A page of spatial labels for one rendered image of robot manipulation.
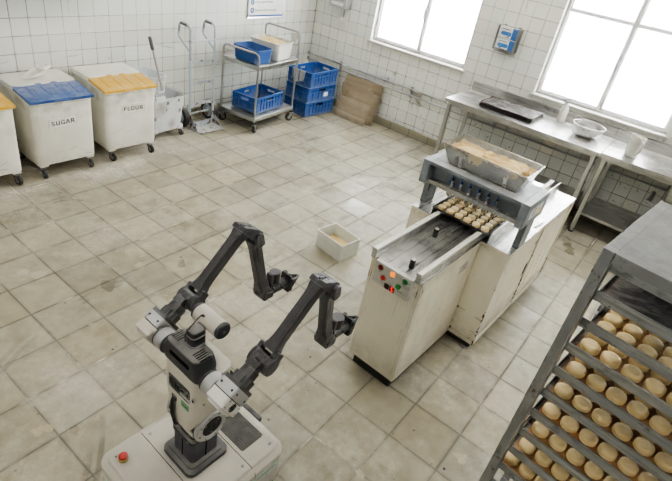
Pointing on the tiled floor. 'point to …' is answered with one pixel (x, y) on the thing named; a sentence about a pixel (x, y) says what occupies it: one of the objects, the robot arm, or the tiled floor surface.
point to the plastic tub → (337, 242)
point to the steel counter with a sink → (613, 147)
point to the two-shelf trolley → (257, 83)
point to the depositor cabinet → (499, 266)
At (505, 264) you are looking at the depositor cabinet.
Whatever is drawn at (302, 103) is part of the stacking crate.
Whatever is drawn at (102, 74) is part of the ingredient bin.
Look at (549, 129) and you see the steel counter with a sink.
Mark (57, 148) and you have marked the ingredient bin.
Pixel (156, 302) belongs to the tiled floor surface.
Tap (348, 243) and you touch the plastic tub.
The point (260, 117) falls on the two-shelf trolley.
